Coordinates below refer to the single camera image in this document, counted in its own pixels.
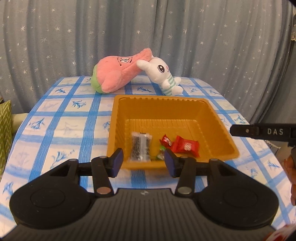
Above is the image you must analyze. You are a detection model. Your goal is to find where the grey star curtain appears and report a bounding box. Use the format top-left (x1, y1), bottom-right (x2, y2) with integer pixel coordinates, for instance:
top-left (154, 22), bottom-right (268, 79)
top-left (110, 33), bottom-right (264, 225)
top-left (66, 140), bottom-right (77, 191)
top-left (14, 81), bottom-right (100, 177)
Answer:
top-left (1, 1), bottom-right (295, 123)

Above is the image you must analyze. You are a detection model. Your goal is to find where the blue checkered tablecloth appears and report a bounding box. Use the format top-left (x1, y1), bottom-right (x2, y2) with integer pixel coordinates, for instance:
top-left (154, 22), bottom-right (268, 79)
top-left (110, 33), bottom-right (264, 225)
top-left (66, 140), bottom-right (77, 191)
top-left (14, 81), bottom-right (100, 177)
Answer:
top-left (1, 75), bottom-right (295, 237)

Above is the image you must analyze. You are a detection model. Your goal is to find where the person right hand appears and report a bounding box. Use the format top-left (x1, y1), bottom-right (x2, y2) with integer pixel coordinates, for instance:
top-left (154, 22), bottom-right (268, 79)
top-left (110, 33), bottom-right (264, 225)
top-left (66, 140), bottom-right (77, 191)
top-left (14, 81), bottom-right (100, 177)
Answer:
top-left (283, 155), bottom-right (296, 206)

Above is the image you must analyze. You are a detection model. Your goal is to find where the small green candy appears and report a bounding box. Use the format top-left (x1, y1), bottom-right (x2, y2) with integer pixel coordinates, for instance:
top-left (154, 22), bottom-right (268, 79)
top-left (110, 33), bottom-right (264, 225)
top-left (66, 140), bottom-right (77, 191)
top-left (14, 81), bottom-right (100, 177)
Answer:
top-left (156, 145), bottom-right (166, 161)

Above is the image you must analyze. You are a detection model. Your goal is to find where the green zigzag cushion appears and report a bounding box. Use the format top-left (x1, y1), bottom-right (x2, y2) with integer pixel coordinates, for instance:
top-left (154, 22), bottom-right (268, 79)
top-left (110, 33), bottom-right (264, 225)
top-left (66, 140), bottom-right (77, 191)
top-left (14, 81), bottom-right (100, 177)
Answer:
top-left (0, 100), bottom-right (12, 178)

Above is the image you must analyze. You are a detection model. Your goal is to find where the red wrapper snack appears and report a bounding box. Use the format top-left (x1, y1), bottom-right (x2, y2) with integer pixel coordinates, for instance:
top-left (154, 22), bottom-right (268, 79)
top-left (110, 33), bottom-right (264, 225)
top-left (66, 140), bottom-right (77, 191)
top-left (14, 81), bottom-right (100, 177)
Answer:
top-left (171, 136), bottom-right (200, 158)

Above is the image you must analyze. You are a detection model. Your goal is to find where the clear black seaweed snack packet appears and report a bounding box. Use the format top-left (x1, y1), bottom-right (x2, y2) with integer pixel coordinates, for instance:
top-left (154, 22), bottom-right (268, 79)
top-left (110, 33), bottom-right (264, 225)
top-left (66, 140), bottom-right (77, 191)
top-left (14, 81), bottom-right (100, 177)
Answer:
top-left (130, 132), bottom-right (152, 162)

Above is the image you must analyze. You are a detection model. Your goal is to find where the small red candy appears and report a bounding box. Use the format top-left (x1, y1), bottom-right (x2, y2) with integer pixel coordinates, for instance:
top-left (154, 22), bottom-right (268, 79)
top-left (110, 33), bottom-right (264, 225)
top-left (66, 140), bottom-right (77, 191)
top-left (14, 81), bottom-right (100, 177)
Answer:
top-left (159, 134), bottom-right (173, 148)

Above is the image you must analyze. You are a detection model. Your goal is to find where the orange plastic tray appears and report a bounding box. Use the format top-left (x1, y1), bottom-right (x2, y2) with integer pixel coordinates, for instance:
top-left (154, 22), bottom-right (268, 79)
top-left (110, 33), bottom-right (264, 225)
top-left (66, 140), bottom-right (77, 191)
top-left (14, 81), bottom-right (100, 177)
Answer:
top-left (107, 95), bottom-right (239, 170)

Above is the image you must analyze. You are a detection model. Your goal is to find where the green sofa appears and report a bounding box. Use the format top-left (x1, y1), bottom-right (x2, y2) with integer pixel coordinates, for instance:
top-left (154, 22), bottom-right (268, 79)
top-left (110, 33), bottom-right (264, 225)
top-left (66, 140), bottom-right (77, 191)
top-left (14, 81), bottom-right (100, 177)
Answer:
top-left (11, 113), bottom-right (28, 135)

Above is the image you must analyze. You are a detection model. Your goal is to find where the pink starfish plush toy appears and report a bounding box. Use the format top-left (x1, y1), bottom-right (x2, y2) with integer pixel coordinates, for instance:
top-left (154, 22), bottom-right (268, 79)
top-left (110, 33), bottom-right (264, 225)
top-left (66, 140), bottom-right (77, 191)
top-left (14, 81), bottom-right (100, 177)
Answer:
top-left (91, 48), bottom-right (152, 94)

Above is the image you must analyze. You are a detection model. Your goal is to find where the white bunny plush toy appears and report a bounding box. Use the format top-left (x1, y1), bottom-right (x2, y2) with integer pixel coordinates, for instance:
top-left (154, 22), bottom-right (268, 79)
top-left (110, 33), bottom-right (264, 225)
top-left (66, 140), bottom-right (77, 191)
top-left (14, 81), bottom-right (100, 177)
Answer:
top-left (137, 57), bottom-right (183, 96)

